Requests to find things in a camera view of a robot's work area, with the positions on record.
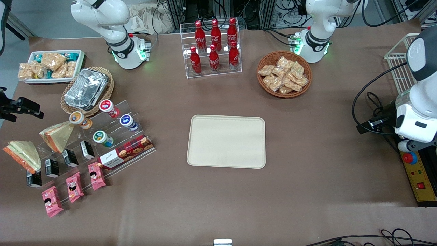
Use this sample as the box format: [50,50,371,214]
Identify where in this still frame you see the green orange sandwich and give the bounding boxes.
[3,141,42,174]

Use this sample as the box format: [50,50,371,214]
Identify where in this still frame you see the wrapped orange triangle sandwich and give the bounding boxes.
[39,121,75,153]

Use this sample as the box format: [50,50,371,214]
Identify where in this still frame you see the white rectangular snack tray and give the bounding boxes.
[23,50,85,85]

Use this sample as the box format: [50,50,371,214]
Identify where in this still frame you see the beige plastic tray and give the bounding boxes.
[186,114,266,169]

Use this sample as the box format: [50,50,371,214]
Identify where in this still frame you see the puffed rice cake pack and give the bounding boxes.
[32,61,47,79]
[41,52,67,71]
[51,64,68,79]
[18,62,35,81]
[65,60,77,79]

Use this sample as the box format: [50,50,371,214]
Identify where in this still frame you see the orange lid yogurt cup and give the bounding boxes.
[69,111,93,130]

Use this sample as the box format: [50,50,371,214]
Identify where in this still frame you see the silver foil container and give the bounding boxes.
[64,68,109,111]

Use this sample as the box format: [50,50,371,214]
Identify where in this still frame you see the yellow emergency stop box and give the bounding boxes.
[399,150,437,203]

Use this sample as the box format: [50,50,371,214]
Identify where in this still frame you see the small black carton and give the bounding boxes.
[26,169,42,188]
[80,140,95,160]
[62,149,79,168]
[45,159,60,178]

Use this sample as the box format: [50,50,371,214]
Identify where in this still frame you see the green lid yogurt cup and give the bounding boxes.
[93,130,114,148]

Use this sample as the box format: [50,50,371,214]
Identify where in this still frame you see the red lid yogurt cup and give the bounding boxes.
[99,99,120,119]

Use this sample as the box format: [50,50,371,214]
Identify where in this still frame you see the oval wicker basket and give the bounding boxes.
[60,66,115,117]

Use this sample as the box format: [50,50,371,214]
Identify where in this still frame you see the brown paper table cover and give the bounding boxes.
[0,19,437,246]

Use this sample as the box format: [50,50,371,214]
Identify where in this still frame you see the pink snack packet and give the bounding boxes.
[41,186,64,218]
[66,171,85,203]
[87,162,107,191]

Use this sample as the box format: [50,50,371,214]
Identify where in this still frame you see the blue lid yogurt cup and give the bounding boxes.
[119,114,139,132]

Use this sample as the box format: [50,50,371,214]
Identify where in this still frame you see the clear acrylic stepped stand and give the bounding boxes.
[17,99,156,206]

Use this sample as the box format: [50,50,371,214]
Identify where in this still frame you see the red cookie box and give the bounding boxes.
[97,134,155,170]

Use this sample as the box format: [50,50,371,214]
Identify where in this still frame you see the round wicker basket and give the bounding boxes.
[256,51,313,99]

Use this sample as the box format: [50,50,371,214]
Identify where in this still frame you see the crumpled beige cloth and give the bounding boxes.
[124,3,175,35]

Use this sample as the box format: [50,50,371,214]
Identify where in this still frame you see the red cola bottle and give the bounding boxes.
[189,46,202,75]
[227,18,238,49]
[210,19,222,51]
[228,41,240,71]
[208,44,220,72]
[194,21,207,53]

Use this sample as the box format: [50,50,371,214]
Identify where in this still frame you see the clear acrylic bottle rack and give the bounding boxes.
[180,17,243,79]

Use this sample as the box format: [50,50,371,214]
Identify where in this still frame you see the coiled black cable bundle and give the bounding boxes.
[366,91,385,117]

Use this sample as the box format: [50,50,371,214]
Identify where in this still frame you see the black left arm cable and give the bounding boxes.
[351,61,409,136]

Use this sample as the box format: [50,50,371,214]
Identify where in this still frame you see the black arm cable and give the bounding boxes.
[351,61,409,136]
[0,0,13,57]

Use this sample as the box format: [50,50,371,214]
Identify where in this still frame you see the white wire rack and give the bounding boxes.
[384,33,422,95]

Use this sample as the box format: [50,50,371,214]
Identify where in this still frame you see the dark metal frame bar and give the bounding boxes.
[6,13,37,40]

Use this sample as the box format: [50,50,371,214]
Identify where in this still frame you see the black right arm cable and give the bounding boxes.
[0,0,13,57]

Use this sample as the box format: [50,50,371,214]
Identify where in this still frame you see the black floor cables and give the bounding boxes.
[303,228,437,246]

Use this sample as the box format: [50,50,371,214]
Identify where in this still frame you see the aluminium equipment rack with cables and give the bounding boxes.
[155,0,309,30]

